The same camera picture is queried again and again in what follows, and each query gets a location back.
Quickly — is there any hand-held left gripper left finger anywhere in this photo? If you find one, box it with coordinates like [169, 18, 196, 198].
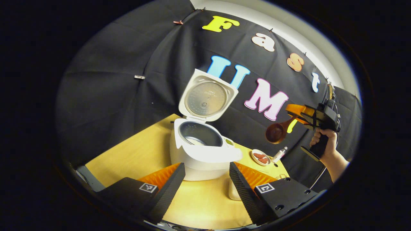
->
[96, 162, 186, 225]

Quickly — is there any grey object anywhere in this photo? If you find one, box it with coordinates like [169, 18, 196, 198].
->
[76, 165, 106, 192]

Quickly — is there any clear rice container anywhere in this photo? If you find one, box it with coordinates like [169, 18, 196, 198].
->
[228, 179, 245, 201]

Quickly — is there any thin gripper cable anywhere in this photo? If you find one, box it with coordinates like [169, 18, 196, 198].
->
[309, 166, 328, 190]

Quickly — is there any black backdrop cloth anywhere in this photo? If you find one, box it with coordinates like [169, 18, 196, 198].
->
[56, 2, 363, 190]

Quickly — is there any white rice cooker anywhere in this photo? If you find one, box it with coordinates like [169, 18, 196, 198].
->
[170, 68, 243, 181]

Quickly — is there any white round plate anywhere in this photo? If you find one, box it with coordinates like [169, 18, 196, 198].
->
[251, 149, 271, 166]

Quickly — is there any clear bottle pink label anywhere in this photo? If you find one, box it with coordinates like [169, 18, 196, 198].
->
[272, 147, 288, 163]

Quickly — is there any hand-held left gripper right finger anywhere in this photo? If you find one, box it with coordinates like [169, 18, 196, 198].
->
[229, 161, 318, 225]

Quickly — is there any brown wooden spoon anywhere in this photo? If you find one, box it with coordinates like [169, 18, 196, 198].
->
[265, 116, 299, 144]

